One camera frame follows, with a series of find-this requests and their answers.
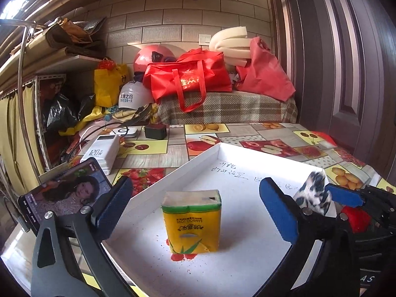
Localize yellow cloth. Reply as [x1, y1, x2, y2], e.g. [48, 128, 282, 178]
[59, 105, 155, 137]

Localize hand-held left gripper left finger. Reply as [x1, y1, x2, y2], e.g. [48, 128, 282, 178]
[30, 176, 134, 297]

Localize brown bags on shelf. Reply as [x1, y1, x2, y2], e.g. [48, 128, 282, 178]
[45, 17, 107, 58]

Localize dark panelled door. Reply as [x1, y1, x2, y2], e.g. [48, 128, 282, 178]
[269, 0, 396, 177]

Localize yellow shopping bag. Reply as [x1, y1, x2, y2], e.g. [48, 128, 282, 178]
[94, 63, 129, 107]

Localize chrome curved pipe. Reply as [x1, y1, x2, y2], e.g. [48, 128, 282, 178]
[0, 17, 62, 174]

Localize fruit print tablecloth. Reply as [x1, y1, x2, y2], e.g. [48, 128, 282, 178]
[0, 122, 396, 297]

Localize red tote bag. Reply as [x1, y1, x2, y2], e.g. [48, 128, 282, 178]
[142, 49, 233, 113]

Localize white helmet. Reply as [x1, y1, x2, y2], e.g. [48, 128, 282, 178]
[118, 80, 154, 110]

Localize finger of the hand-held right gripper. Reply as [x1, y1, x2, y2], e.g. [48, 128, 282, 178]
[326, 183, 396, 232]

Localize red plush apple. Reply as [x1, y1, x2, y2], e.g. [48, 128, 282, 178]
[340, 206, 372, 234]

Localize black plastic bag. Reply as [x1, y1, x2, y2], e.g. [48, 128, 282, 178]
[46, 93, 95, 130]

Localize red nonwoven bag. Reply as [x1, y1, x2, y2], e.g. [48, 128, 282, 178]
[235, 36, 296, 102]

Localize white foam sheets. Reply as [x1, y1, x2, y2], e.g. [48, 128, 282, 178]
[209, 26, 252, 69]

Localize black power adapter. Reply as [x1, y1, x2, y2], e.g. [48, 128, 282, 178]
[145, 124, 167, 140]

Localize black cable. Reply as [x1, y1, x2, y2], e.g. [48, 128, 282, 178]
[88, 121, 130, 137]

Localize pink helmet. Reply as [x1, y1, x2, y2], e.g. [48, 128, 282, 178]
[133, 44, 186, 82]

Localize plaid covered box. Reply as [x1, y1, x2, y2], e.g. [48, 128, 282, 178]
[156, 90, 298, 126]

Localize white cable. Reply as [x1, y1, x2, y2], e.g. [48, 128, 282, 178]
[70, 127, 104, 161]

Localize yellow curtain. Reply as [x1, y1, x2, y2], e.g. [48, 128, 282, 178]
[0, 82, 44, 192]

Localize white shallow tray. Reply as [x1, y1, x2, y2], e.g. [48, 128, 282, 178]
[102, 142, 339, 297]

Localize white power bank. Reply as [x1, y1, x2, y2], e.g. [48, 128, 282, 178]
[80, 134, 121, 175]

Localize metal angle rack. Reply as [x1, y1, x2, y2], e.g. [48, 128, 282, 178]
[31, 74, 67, 172]

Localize black smartphone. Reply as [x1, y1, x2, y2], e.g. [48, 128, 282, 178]
[18, 157, 112, 232]

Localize yellow tissue pack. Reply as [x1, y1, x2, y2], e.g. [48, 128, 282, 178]
[161, 189, 223, 254]

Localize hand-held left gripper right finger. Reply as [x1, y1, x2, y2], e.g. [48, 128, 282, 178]
[259, 178, 361, 297]

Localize black white knotted rope toy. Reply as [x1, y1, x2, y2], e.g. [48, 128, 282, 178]
[292, 170, 332, 215]

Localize small white flat device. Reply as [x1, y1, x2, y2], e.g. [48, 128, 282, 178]
[110, 126, 138, 138]

